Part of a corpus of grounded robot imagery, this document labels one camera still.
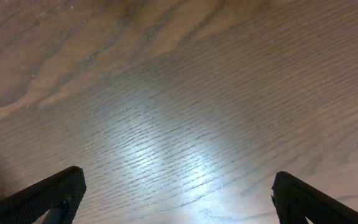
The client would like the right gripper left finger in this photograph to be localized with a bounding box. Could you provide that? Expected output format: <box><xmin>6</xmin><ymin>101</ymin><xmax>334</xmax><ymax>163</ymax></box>
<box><xmin>0</xmin><ymin>166</ymin><xmax>86</xmax><ymax>224</ymax></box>

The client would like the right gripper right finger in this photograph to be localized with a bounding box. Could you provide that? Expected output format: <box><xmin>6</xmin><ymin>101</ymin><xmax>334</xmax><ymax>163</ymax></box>
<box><xmin>272</xmin><ymin>171</ymin><xmax>358</xmax><ymax>224</ymax></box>

